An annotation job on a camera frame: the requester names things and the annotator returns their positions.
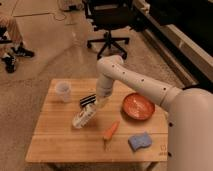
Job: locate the orange red bowl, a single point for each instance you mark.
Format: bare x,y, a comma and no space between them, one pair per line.
138,107

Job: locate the black sneaker left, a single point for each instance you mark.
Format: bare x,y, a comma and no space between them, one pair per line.
10,63

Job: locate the blue sponge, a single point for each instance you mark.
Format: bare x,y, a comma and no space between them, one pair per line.
138,141

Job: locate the orange toy carrot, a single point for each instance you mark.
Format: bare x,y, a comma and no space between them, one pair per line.
107,136

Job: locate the clear plastic bottle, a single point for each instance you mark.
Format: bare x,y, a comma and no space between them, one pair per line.
82,118

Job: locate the wooden table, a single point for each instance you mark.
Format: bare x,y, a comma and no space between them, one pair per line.
55,140

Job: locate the dark desk with white edge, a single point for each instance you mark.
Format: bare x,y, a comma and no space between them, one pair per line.
185,27

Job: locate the black sneaker right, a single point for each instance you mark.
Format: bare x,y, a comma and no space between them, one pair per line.
21,51

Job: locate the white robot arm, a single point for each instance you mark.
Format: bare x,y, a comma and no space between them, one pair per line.
190,121

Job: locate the black striped rectangular block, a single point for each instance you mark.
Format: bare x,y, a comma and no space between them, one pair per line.
86,100

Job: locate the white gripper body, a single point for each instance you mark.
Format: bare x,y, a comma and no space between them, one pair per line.
101,102

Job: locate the black office chair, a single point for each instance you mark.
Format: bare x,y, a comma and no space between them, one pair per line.
109,15

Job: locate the seated person legs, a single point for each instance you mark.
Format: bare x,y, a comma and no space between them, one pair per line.
11,25

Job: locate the black sneaker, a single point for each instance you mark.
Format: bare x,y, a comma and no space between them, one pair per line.
21,51
10,63

